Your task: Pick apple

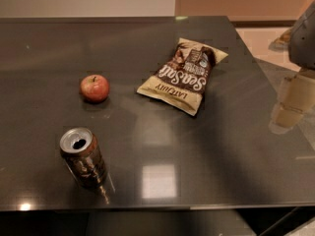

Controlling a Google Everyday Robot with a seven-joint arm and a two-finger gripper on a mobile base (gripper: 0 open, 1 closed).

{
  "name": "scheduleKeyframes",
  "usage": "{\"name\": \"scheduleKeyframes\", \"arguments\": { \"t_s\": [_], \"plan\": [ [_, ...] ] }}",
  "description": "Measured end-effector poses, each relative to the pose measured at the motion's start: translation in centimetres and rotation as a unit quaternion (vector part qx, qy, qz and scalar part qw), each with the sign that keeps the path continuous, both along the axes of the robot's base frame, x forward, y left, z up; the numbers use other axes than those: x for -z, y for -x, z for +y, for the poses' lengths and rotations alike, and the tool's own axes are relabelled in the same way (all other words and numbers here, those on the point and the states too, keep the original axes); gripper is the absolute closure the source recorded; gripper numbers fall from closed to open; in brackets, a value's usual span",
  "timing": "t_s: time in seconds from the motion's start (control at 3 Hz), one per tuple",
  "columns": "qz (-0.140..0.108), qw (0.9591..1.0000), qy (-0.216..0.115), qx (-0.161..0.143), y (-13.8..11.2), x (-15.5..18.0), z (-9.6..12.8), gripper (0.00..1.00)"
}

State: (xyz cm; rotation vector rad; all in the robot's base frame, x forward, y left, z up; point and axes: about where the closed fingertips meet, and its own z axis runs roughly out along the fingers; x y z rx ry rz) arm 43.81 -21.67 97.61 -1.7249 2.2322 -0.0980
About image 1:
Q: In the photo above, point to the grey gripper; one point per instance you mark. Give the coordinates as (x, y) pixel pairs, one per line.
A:
(304, 46)

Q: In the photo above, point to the red apple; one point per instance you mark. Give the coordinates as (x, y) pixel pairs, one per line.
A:
(94, 88)

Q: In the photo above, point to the sea salt chips bag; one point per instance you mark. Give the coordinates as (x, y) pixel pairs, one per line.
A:
(181, 82)

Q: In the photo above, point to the brown soda can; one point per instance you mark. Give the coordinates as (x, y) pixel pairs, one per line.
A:
(80, 149)

